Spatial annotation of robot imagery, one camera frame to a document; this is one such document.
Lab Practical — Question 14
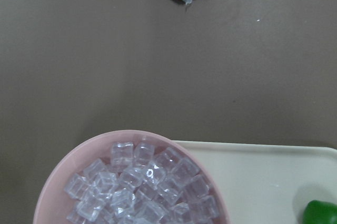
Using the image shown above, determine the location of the clear ice cubes pile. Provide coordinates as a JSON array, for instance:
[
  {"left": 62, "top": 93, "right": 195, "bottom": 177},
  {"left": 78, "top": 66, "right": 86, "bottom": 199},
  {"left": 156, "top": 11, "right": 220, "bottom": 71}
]
[{"left": 64, "top": 140, "right": 220, "bottom": 223}]

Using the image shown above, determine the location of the beige plastic tray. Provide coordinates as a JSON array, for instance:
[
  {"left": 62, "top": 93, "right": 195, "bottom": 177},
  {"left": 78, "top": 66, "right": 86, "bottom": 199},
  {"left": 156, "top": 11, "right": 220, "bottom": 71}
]
[{"left": 180, "top": 141, "right": 336, "bottom": 223}]

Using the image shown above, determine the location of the pink bowl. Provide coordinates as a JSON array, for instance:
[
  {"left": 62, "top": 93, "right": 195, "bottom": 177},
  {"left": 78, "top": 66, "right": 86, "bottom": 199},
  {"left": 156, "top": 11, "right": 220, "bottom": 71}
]
[{"left": 33, "top": 130, "right": 231, "bottom": 223}]

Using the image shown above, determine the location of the green lime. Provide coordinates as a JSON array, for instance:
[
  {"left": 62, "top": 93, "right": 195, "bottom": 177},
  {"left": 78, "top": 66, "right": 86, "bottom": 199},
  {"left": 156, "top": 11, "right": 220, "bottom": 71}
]
[{"left": 302, "top": 200, "right": 336, "bottom": 224}]

